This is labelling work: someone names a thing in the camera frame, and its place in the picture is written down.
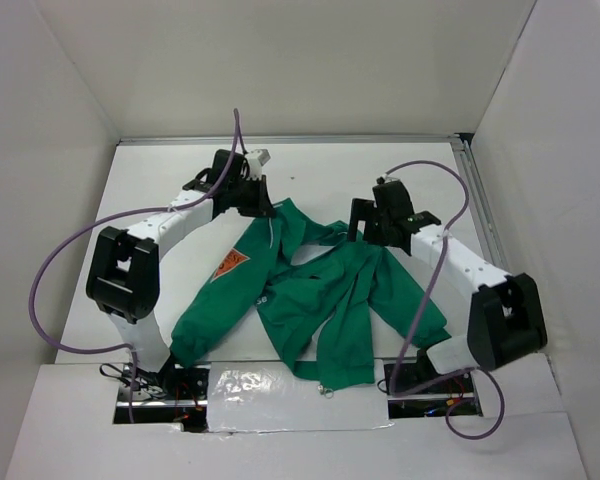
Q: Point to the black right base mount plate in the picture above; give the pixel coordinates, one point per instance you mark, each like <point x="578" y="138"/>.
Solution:
<point x="409" y="375"/>

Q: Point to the aluminium frame rail right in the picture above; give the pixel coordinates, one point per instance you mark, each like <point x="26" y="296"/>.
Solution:
<point x="488" y="236"/>

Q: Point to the green zip jacket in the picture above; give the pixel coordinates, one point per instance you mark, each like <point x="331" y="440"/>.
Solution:
<point x="314" y="292"/>

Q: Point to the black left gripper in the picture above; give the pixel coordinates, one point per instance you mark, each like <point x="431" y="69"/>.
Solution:
<point x="262" y="205"/>

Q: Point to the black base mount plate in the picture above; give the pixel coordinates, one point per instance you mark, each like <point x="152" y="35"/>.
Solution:
<point x="191" y="383"/>
<point x="409" y="375"/>

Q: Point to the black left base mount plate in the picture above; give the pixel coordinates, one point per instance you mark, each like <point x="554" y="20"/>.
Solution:
<point x="191" y="383"/>

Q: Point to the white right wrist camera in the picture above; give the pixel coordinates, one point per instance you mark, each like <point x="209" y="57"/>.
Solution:
<point x="384" y="178"/>

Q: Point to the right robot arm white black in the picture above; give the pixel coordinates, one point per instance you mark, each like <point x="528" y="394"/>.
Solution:
<point x="505" y="316"/>

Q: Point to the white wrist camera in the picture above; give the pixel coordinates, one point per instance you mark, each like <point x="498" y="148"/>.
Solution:
<point x="256" y="160"/>
<point x="384" y="178"/>

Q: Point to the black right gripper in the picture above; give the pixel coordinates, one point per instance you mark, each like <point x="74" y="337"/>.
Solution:
<point x="362" y="210"/>

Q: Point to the aluminium frame rail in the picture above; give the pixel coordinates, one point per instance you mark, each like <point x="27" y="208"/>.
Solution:
<point x="294" y="139"/>
<point x="488" y="236"/>

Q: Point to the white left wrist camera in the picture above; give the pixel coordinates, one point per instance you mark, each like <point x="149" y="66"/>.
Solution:
<point x="256" y="160"/>

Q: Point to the aluminium frame rail back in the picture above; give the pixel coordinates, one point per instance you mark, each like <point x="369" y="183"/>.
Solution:
<point x="294" y="139"/>

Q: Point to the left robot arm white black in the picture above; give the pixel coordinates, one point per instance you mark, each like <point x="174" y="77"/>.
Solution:
<point x="124" y="276"/>

